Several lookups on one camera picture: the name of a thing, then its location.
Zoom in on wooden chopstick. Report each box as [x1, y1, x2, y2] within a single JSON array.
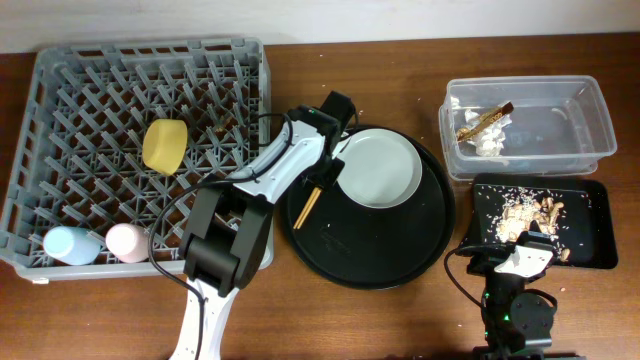
[[292, 186, 320, 230], [295, 187, 323, 231]]

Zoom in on food scraps with rice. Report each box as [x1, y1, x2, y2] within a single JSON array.
[[475, 185, 578, 264]]

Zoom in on grey round plate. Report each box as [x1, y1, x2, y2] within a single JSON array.
[[337, 128, 423, 209]]

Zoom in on white tissue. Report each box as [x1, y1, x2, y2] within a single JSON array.
[[466, 115, 512, 157]]

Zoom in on gold brown snack wrapper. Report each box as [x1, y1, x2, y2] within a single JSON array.
[[456, 102, 514, 142]]

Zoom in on yellow plastic bowl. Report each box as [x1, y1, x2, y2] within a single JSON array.
[[142, 119, 188, 176]]

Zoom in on pink plastic cup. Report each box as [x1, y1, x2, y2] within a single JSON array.
[[105, 223, 149, 263]]

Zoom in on light blue plastic cup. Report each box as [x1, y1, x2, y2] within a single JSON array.
[[43, 226, 101, 266]]

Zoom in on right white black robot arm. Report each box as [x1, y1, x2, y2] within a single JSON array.
[[467, 231, 558, 360]]

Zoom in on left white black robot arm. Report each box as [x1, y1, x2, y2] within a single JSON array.
[[171, 91, 358, 359]]

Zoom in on clear plastic waste bin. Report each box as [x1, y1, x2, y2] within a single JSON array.
[[439, 75, 618, 181]]

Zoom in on grey plastic dishwasher rack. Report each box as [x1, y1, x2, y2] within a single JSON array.
[[1, 38, 271, 284]]

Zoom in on black rectangular tray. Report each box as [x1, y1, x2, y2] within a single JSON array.
[[461, 174, 618, 269]]

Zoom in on round black serving tray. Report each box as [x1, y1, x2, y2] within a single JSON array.
[[281, 131, 456, 289]]

